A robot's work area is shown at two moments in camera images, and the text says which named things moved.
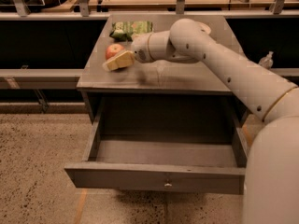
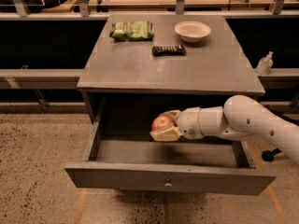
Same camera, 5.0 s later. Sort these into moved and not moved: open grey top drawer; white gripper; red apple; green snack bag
Moved: white gripper; red apple
Not moved: open grey top drawer; green snack bag
